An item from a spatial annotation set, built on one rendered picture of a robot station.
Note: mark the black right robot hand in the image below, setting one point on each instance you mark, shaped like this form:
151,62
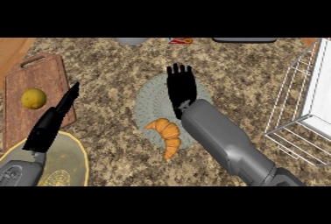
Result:
181,87

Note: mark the brown wooden cutting board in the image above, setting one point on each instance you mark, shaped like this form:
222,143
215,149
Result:
35,96

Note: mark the orange croissant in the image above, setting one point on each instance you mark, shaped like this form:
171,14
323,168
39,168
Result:
169,137

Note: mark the yellow-rimmed olive plate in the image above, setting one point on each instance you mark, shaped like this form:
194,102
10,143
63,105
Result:
69,163

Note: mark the grey round object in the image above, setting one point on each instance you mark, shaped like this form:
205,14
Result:
132,40

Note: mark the grey round placemat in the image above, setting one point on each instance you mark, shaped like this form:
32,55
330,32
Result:
151,108

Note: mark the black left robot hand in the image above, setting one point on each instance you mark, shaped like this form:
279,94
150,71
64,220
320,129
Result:
48,125

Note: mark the yellow lemon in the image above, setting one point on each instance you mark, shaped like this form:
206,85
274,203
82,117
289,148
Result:
33,99

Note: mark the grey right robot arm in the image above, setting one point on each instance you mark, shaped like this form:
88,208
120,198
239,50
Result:
233,145

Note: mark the red packet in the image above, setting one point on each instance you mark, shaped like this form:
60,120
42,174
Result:
181,40

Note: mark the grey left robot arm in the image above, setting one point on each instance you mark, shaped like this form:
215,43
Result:
20,172

